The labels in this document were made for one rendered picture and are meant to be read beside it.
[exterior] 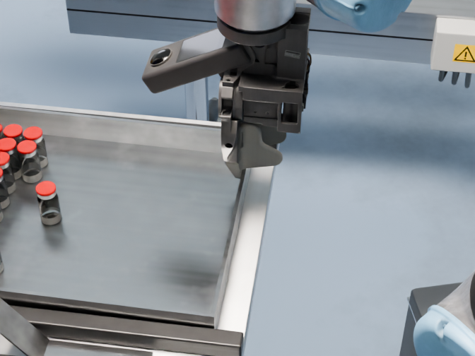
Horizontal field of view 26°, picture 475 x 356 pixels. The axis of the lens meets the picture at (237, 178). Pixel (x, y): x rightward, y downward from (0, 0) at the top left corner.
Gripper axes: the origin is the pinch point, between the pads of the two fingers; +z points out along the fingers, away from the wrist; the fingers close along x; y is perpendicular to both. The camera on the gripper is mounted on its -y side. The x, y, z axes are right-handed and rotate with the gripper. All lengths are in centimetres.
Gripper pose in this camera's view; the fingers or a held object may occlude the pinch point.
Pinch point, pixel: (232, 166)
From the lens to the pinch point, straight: 109.3
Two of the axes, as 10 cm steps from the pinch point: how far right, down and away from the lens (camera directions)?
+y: 9.9, 1.0, -1.0
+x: 1.4, -6.9, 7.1
